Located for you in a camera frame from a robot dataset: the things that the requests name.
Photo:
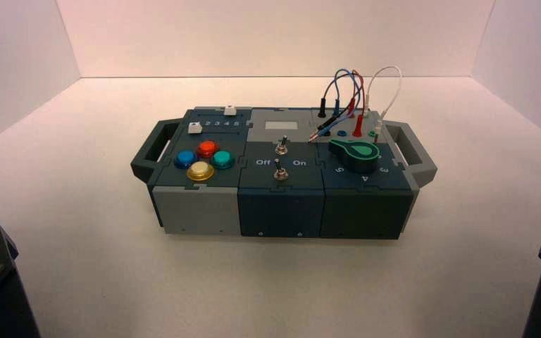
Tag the green rotary dial knob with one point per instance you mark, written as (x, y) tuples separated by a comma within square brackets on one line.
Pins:
[(357, 153)]

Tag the blue push button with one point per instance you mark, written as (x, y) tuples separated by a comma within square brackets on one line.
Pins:
[(185, 157)]

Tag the dark modular task box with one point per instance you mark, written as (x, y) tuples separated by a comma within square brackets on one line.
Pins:
[(280, 205)]

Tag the green push button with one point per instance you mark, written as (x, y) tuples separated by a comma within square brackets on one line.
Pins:
[(222, 158)]

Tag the grey display screen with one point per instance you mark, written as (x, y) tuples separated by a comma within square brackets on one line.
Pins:
[(281, 125)]

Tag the white slider knob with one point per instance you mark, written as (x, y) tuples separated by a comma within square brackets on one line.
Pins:
[(195, 128), (230, 110)]

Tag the metal toggle switch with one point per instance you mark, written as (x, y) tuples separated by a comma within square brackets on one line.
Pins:
[(279, 173), (280, 147)]

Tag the red push button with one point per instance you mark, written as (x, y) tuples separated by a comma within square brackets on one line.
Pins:
[(207, 148)]

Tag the yellow push button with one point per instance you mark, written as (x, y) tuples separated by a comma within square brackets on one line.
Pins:
[(200, 170)]

